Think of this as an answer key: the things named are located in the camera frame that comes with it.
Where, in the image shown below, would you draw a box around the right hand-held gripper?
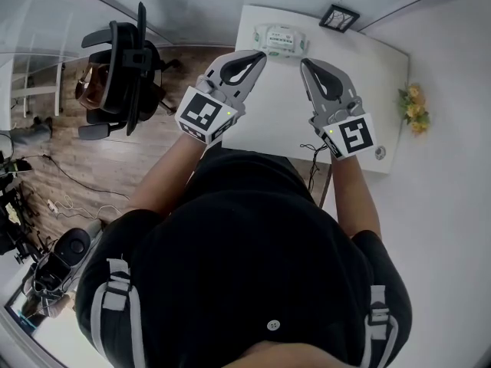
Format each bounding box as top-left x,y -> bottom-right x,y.
300,57 -> 376,161

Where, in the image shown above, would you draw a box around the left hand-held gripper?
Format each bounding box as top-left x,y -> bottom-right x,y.
174,50 -> 268,145

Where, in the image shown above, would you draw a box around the white lidded wet wipe pack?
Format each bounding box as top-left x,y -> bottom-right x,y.
252,23 -> 310,58

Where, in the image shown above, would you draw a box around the person's right forearm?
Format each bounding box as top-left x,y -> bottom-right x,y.
329,153 -> 382,239

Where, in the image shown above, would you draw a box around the person's left forearm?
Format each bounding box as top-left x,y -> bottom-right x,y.
128,132 -> 210,218

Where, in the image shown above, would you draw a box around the yellow artificial flowers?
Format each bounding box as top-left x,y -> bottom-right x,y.
397,84 -> 431,136

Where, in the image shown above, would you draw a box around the black office chair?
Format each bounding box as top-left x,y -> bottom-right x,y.
78,1 -> 181,141

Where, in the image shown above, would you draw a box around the brown leather bag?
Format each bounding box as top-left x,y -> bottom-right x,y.
74,63 -> 110,110

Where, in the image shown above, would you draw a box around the person's black shirt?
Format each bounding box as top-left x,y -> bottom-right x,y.
74,143 -> 414,368

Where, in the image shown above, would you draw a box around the black tripod equipment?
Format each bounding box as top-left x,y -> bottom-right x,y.
0,149 -> 51,264

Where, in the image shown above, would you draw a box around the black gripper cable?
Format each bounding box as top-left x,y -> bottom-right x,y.
299,143 -> 331,191

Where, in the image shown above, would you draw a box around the black picture frame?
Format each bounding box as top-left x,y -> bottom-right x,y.
318,4 -> 361,34

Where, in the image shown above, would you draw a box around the white frame table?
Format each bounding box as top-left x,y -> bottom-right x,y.
9,61 -> 64,118

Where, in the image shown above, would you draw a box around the black floor cable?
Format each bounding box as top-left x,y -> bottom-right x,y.
22,154 -> 131,201

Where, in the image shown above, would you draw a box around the white floor cable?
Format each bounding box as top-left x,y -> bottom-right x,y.
55,193 -> 124,222

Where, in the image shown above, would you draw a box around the grey white shoulder strap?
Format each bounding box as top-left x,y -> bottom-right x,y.
360,284 -> 400,368
90,258 -> 147,368

